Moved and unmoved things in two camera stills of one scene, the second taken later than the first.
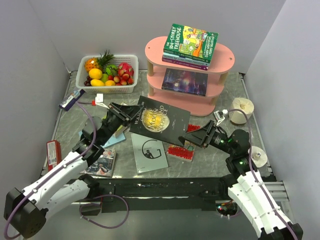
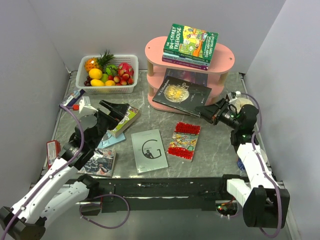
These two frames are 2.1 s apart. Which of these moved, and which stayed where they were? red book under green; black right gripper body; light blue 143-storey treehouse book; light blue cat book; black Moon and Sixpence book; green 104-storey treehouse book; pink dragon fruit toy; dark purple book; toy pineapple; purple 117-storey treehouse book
Moved: black right gripper body; black Moon and Sixpence book
Stayed: toy pineapple; dark purple book; light blue 143-storey treehouse book; light blue cat book; purple 117-storey treehouse book; red book under green; pink dragon fruit toy; green 104-storey treehouse book
